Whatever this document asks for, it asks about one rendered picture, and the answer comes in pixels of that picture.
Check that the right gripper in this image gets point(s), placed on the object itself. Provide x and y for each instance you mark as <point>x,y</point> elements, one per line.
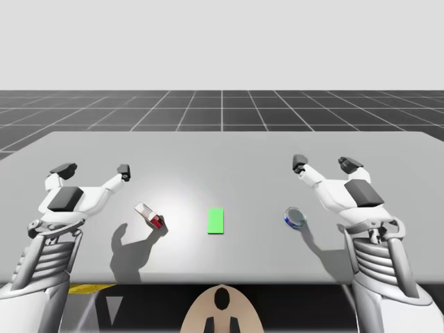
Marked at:
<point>350,199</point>

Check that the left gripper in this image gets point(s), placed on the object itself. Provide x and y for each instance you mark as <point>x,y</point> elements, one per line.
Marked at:
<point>71,203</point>

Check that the blue flat can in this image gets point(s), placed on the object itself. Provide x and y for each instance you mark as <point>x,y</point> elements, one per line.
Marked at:
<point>295,217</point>

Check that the red and white carton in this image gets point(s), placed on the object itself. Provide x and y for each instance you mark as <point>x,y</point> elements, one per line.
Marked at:
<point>150,215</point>

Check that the green pad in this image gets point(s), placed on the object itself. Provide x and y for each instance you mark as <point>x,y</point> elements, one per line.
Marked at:
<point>215,221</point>

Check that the tan robot part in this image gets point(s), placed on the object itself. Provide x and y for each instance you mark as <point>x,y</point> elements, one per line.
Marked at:
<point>222,310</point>

